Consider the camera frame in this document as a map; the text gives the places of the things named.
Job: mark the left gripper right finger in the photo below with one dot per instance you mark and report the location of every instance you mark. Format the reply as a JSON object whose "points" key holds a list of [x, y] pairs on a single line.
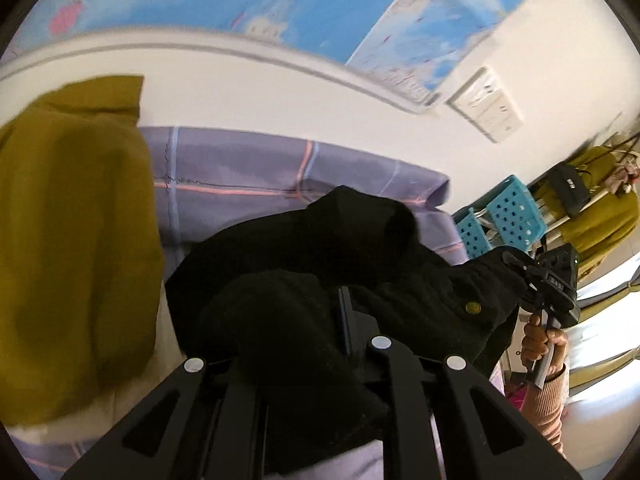
{"points": [[364, 329]]}

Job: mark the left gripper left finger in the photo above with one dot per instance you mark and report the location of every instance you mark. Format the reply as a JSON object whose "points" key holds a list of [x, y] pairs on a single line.
{"points": [[349, 324]]}

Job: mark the black button-up coat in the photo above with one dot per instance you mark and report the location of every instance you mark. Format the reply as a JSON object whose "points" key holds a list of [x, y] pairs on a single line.
{"points": [[262, 297]]}

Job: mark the person's right hand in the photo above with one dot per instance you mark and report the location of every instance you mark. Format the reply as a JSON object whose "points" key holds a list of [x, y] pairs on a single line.
{"points": [[539, 342]]}

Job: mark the teal perforated storage basket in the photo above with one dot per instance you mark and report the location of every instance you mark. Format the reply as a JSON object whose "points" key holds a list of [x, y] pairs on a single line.
{"points": [[507, 215]]}

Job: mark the hanging mustard yellow coat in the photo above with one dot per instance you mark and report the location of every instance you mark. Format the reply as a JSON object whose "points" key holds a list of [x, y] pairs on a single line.
{"points": [[591, 203]]}

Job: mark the pink patterned bedding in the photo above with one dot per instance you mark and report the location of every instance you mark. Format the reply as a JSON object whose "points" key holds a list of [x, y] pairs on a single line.
{"points": [[513, 385]]}

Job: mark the pink ribbed right sleeve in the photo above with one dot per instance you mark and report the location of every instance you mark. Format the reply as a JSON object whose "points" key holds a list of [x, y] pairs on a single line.
{"points": [[544, 408]]}

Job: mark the mustard yellow garment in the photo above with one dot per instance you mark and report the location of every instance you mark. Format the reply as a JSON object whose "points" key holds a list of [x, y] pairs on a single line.
{"points": [[81, 257]]}

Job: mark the white wall socket panel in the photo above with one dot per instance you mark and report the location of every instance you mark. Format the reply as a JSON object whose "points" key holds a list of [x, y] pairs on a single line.
{"points": [[484, 102]]}

